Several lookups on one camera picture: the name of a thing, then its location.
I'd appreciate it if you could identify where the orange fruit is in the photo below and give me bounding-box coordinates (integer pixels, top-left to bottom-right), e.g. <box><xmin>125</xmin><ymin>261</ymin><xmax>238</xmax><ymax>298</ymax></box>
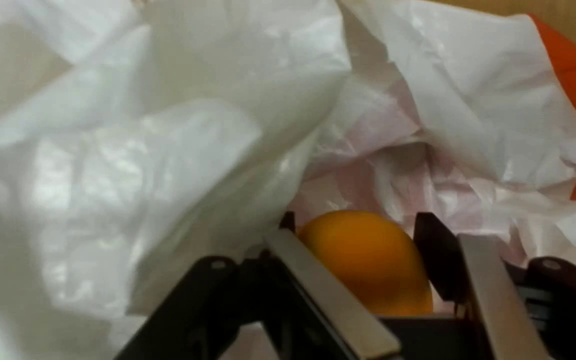
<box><xmin>298</xmin><ymin>209</ymin><xmax>436</xmax><ymax>321</ymax></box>

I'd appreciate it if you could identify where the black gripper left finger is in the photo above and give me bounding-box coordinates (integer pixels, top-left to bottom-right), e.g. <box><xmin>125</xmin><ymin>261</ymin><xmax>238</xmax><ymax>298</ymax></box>
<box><xmin>114</xmin><ymin>210</ymin><xmax>405</xmax><ymax>360</ymax></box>

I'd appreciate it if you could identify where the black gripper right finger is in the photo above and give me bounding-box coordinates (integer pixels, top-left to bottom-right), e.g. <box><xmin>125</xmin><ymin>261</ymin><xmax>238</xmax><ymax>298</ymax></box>
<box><xmin>413</xmin><ymin>210</ymin><xmax>576</xmax><ymax>360</ymax></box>

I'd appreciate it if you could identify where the white orange plastic bag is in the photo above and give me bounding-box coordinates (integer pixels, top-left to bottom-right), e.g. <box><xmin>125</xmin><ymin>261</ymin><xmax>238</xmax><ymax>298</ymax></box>
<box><xmin>0</xmin><ymin>0</ymin><xmax>576</xmax><ymax>360</ymax></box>

